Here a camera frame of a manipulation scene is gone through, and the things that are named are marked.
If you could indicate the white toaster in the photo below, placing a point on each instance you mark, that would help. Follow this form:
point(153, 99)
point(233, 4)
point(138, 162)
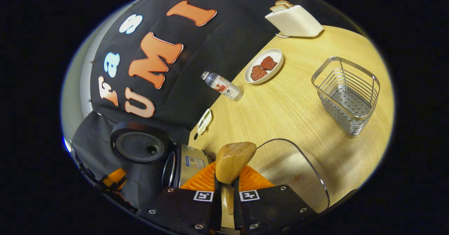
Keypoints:
point(294, 22)

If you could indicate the white round plate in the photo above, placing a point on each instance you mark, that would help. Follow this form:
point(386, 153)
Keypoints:
point(263, 66)

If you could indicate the white divided dish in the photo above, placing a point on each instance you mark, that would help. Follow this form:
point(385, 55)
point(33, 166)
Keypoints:
point(205, 121)

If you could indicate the wooden spoon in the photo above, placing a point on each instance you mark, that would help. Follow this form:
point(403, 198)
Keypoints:
point(233, 161)

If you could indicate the black rice cooker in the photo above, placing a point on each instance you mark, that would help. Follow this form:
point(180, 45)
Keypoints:
point(140, 145)

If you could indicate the clear plastic bottle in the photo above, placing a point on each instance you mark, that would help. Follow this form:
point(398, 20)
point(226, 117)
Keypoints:
point(222, 86)

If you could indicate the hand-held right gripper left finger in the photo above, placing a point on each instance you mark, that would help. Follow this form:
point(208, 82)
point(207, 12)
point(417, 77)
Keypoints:
point(216, 207)

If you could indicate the toast bread slice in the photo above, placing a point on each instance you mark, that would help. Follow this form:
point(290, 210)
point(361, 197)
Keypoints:
point(278, 8)
point(285, 3)

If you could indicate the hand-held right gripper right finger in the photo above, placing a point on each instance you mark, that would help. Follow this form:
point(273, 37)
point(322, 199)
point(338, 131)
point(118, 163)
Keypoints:
point(237, 207)

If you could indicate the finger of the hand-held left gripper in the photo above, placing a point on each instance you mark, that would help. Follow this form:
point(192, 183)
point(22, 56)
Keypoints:
point(114, 180)

